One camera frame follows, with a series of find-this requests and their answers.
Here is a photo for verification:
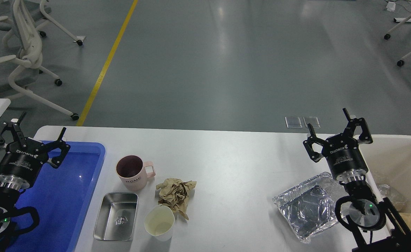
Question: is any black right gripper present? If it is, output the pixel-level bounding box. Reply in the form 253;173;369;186
303;108;374;182

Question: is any beige plastic bin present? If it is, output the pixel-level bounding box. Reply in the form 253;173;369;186
360;135;411;213

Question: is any stainless steel tray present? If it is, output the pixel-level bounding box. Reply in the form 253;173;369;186
93;192;138;242

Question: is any white office chair front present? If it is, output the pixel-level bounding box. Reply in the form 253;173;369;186
0;0;80;121

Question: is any pink HOME mug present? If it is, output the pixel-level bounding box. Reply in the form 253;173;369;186
116;155;156;191

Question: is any blue plastic tray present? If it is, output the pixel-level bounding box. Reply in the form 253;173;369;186
5;142;105;252

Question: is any left floor socket plate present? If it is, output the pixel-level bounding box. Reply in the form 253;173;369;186
285;116;303;129

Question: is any crumpled brown paper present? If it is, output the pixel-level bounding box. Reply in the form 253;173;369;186
155;178;197;221

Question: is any cream paper cup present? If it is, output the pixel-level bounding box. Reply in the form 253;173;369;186
143;204;175;242

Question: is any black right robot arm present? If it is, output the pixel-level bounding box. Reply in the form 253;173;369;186
303;108;411;252

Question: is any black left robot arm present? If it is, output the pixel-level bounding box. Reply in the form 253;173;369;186
0;113;70;252

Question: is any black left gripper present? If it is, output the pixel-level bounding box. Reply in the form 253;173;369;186
0;112;71;184

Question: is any floor socket plate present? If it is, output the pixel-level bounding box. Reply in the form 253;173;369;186
303;116;321;129
285;116;303;129

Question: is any aluminium foil container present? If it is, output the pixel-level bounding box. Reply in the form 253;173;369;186
272;172;348;244

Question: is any clear plastic bag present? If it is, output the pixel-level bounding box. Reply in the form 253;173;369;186
377;184;408;212

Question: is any right floor socket plate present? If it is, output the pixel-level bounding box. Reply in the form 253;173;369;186
303;116;321;129

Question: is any white paper on floor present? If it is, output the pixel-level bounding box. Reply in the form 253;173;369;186
74;36;86;45

